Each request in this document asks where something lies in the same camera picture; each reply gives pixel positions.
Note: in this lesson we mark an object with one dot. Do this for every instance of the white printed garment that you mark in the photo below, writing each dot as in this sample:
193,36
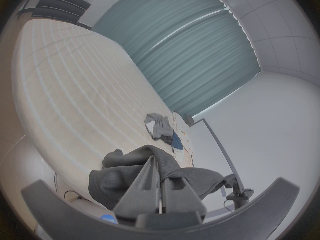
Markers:
183,132

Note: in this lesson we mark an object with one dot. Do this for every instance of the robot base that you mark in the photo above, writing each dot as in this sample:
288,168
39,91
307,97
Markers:
85,206

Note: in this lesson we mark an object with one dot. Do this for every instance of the pile of clothes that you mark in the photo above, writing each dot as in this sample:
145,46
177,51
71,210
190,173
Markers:
161,127

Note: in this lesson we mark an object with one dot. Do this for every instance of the blue-green curtain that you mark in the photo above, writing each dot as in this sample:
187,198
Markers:
187,59

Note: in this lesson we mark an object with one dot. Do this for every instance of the black garment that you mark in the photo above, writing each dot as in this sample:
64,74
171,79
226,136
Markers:
112,181

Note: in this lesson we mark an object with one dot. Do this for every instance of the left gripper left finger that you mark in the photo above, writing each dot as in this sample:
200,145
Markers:
141,196

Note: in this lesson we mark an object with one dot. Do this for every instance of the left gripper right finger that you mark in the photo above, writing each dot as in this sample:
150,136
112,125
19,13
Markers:
180,199

